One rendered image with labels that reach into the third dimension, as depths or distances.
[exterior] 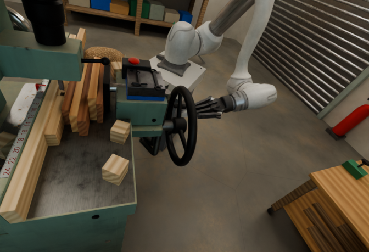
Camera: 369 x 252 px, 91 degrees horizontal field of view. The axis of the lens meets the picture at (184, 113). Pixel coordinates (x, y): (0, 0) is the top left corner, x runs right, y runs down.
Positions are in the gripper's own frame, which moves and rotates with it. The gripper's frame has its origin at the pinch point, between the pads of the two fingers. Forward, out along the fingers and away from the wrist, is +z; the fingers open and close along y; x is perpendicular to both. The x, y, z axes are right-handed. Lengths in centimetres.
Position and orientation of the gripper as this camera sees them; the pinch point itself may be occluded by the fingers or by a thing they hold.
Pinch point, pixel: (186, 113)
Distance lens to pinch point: 78.9
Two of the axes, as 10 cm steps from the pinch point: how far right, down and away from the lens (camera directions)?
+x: 0.7, 6.7, 7.4
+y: 2.5, 7.0, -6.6
